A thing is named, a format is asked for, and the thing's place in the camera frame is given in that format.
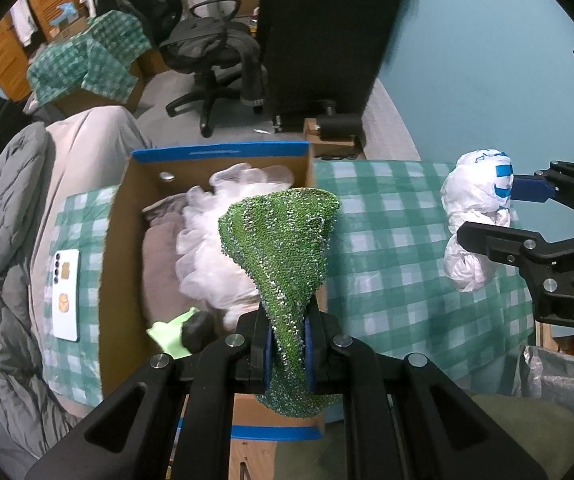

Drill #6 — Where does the blue striped white plastic bag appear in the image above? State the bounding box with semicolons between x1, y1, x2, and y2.
440;148;514;292

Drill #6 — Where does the black sock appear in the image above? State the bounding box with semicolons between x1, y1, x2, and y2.
181;311;217;354

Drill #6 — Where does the white mesh bath pouf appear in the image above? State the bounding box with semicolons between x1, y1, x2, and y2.
175;162;293;332

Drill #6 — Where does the light green microfibre cloth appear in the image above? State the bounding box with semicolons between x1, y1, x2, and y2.
146;307;199;359

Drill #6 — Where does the green glitter scrub cloth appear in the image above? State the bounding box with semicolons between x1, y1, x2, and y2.
219;188;340;418

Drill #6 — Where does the grey-brown towel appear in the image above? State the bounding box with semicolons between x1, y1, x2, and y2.
142;193;205;326

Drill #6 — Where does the green checkered tablecloth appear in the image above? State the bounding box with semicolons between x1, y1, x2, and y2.
43;162;534;408

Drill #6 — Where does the grey plastic bag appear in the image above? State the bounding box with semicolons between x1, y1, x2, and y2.
512;346;574;413

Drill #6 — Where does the small cardboard box on floor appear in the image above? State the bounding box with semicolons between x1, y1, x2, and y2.
303;118;363;159

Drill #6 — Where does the blue-rimmed cardboard box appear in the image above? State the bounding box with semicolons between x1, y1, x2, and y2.
97;141;329;442

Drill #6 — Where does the black cylinder speaker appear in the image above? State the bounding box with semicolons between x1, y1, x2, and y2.
315;100;363;141

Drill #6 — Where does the white smartphone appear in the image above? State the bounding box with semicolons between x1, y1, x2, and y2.
52;249;80;342

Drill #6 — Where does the beige bed sheet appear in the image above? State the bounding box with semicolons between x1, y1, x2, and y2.
28;105;154;321

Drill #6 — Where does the black wardrobe cabinet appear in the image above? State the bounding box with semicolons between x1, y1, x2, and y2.
257;0;412;132

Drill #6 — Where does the large cardboard box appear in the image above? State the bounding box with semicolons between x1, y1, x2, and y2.
52;62;145;117

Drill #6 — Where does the black office chair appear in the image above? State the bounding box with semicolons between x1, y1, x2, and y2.
121;0;264;138

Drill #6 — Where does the grey quilted duvet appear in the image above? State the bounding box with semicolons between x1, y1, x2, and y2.
0;122;76;458

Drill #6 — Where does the green checkered cloth on box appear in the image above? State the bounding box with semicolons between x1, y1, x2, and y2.
26;10;151;105

